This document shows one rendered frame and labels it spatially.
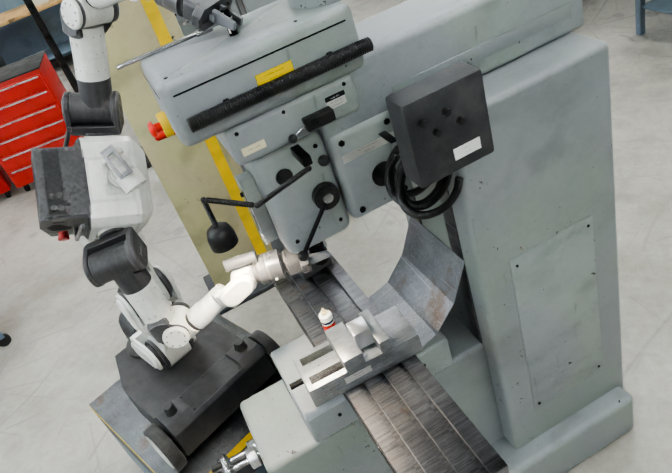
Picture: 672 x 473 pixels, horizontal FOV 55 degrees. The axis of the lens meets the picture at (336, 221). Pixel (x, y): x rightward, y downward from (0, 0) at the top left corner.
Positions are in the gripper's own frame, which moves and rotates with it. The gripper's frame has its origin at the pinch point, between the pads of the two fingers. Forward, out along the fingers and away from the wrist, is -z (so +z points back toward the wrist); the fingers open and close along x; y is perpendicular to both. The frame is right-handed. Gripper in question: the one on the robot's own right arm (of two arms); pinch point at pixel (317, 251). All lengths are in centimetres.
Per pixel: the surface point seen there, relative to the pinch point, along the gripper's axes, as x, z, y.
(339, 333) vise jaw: -12.6, 1.6, 21.3
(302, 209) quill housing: -10.1, -0.8, -21.4
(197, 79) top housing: -16, 10, -64
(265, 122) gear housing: -12.3, 0.1, -48.3
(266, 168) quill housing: -11.2, 3.9, -36.4
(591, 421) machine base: -11, -72, 102
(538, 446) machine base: -14, -50, 102
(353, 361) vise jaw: -23.4, -0.2, 22.8
